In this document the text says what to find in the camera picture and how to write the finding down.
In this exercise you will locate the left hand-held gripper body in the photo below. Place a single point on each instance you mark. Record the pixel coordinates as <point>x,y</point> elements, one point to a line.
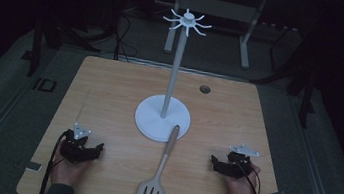
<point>73,147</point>

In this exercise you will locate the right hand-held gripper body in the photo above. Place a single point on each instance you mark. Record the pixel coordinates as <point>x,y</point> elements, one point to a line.
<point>237,162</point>

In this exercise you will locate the white hook rack stand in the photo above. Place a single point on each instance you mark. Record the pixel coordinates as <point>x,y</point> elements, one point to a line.
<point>161,122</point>

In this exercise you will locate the person's right hand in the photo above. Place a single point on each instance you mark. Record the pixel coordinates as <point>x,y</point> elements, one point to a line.
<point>239,186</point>

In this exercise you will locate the person's left hand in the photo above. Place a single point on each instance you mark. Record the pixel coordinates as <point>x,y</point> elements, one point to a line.
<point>67,170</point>

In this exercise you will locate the black metal stand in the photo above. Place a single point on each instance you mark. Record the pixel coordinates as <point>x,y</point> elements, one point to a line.
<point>35,49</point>
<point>306,94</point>

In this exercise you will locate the black floor socket frame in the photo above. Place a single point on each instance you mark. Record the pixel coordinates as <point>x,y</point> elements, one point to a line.
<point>44,84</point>

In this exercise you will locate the grey metal desk frame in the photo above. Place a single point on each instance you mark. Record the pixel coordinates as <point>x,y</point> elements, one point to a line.
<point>215,8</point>

